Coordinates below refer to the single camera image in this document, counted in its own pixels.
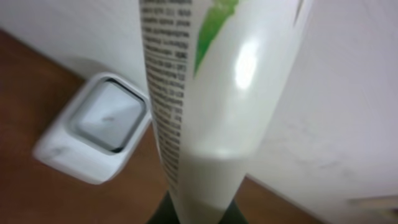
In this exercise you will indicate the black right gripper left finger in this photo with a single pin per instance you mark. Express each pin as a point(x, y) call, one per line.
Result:
point(165, 212)

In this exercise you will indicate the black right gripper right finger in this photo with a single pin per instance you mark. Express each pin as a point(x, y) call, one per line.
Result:
point(233, 215)

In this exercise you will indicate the white tube tan cap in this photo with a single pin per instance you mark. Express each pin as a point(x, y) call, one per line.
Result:
point(215, 73)

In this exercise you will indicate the white barcode scanner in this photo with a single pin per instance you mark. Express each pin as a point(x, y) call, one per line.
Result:
point(97, 132)

